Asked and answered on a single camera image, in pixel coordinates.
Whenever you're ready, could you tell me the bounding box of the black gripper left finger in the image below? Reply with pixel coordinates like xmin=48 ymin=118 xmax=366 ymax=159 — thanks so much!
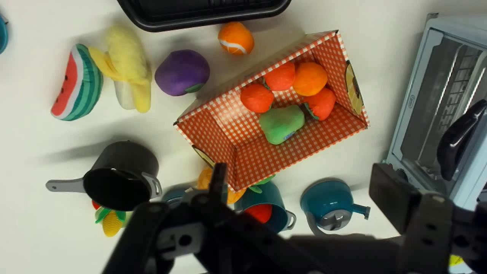
xmin=103 ymin=161 xmax=240 ymax=274

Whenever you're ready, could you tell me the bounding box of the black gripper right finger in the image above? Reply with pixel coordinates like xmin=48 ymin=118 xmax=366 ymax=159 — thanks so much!
xmin=368 ymin=161 xmax=487 ymax=274

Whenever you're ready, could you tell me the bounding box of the yellow banana plushy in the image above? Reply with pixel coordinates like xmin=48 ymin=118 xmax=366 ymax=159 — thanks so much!
xmin=88 ymin=22 xmax=153 ymax=114

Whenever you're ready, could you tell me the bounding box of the red checkered cardboard box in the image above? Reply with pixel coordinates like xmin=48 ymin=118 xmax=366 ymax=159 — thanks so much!
xmin=173 ymin=28 xmax=369 ymax=193

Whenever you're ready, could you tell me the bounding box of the watermelon slice plushy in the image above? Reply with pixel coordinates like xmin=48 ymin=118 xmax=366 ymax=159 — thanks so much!
xmin=50 ymin=42 xmax=104 ymax=121

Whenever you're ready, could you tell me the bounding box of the green pear plushy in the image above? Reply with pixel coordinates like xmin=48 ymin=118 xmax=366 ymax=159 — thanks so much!
xmin=257 ymin=103 xmax=305 ymax=146

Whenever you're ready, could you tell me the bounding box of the yellow green toy vegetable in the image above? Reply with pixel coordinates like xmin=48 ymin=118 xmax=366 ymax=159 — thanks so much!
xmin=91 ymin=199 xmax=127 ymax=239

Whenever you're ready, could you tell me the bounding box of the dark blue toy pan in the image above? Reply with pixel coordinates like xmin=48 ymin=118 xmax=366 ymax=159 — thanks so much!
xmin=162 ymin=181 xmax=203 ymax=205

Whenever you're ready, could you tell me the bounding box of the orange toy food piece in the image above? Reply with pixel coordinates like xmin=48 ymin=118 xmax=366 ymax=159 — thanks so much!
xmin=194 ymin=165 xmax=247 ymax=207

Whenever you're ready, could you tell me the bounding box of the red toy tomato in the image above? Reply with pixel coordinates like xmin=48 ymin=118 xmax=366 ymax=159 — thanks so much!
xmin=244 ymin=202 xmax=273 ymax=225

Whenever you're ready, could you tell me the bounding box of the teal toy kettle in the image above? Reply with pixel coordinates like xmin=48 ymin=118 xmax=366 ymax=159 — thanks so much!
xmin=298 ymin=176 xmax=371 ymax=235

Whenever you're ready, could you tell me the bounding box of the teal toy pot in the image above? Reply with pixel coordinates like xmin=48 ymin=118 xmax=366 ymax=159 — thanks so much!
xmin=232 ymin=179 xmax=296 ymax=234

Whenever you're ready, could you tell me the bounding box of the light blue toaster oven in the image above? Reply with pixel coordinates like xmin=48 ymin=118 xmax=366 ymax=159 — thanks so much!
xmin=381 ymin=13 xmax=487 ymax=210

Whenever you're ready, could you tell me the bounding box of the purple plush fruit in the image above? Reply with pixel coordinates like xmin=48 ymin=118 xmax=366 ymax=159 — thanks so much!
xmin=153 ymin=48 xmax=211 ymax=97

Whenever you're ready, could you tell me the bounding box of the red plush fruit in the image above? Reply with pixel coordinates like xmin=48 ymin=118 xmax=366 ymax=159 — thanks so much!
xmin=302 ymin=86 xmax=337 ymax=121

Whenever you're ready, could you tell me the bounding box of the red-orange plush ball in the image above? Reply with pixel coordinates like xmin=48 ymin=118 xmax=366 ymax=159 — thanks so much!
xmin=238 ymin=82 xmax=275 ymax=114
xmin=263 ymin=60 xmax=296 ymax=92

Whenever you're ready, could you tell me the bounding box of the orange plush ball white patch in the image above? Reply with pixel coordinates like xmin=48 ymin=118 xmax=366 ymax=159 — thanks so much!
xmin=217 ymin=21 xmax=255 ymax=56

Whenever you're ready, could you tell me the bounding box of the black ribbed grill tray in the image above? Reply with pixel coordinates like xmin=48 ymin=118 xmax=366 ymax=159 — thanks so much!
xmin=115 ymin=0 xmax=293 ymax=33

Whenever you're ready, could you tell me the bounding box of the teal toy plate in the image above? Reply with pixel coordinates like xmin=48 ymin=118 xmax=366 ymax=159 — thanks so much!
xmin=0 ymin=13 xmax=10 ymax=54

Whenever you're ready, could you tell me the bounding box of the black toy pot grey handle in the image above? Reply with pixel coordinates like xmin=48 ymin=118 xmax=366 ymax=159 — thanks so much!
xmin=44 ymin=140 xmax=164 ymax=211

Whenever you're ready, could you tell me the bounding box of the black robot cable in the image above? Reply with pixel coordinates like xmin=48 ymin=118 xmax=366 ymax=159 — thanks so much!
xmin=438 ymin=97 xmax=487 ymax=181

